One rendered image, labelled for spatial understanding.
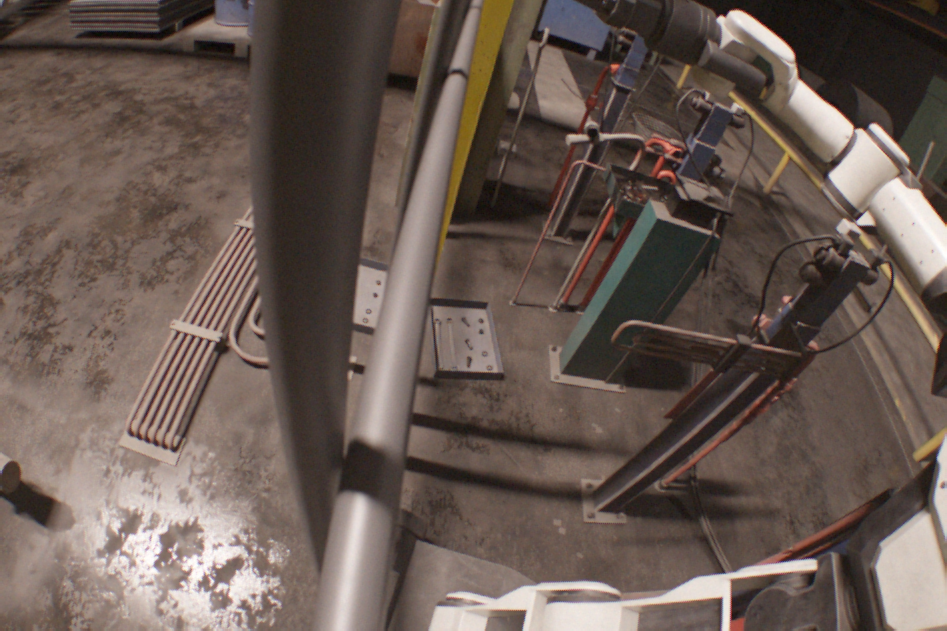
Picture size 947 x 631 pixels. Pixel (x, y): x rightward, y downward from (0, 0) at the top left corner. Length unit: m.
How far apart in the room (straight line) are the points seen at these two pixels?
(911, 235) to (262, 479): 1.57
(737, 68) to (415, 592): 1.23
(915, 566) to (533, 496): 1.24
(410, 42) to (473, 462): 3.01
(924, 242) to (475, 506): 1.33
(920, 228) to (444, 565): 1.19
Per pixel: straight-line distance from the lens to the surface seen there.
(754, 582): 0.78
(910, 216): 0.69
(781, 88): 0.69
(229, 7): 4.66
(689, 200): 1.42
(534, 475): 1.61
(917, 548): 0.59
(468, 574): 1.27
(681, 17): 0.64
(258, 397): 1.62
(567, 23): 6.60
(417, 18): 3.67
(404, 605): 1.23
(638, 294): 1.58
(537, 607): 0.89
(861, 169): 0.71
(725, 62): 0.65
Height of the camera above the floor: 1.38
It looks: 41 degrees down
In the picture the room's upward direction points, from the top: 19 degrees clockwise
